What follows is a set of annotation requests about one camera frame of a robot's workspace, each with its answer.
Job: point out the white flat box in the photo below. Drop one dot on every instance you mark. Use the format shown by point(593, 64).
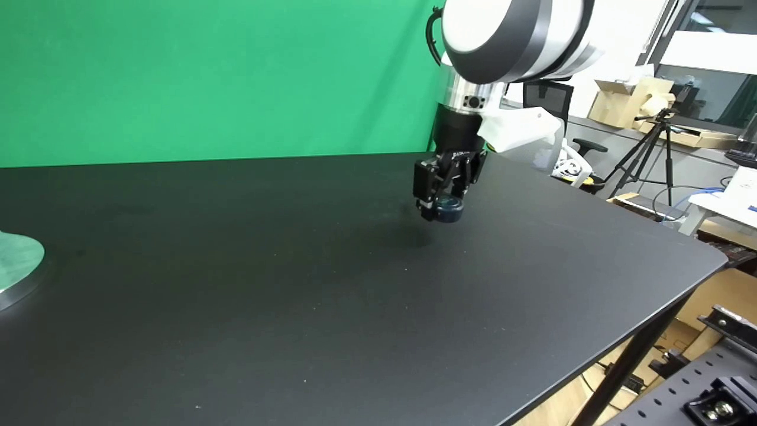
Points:
point(734, 197)

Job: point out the green screen curtain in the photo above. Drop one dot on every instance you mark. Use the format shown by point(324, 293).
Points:
point(222, 80)

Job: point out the black camera tripod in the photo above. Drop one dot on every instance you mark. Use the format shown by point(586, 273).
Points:
point(652, 149)

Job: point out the black perforated breadboard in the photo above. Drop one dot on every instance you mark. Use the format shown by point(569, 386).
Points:
point(671, 394)

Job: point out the black table leg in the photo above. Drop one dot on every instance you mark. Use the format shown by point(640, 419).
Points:
point(630, 364)

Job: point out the black metal clamp block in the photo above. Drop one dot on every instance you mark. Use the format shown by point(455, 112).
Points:
point(723, 403)

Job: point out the black metal rail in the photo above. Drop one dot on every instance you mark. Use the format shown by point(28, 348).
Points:
point(734, 326)

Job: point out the green plate at table edge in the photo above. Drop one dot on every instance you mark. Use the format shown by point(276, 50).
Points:
point(15, 264)

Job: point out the open cardboard box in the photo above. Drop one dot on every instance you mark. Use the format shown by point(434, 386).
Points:
point(624, 103)

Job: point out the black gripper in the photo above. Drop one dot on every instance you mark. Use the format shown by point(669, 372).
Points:
point(457, 134)

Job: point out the white printed paper item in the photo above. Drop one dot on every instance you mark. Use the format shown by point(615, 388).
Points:
point(569, 167)

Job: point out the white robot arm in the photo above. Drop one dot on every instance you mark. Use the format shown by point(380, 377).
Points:
point(504, 31)

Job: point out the black office chair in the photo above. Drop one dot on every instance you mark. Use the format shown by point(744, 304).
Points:
point(558, 99)

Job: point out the blue tape roll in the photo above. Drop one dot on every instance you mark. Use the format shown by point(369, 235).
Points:
point(448, 212)

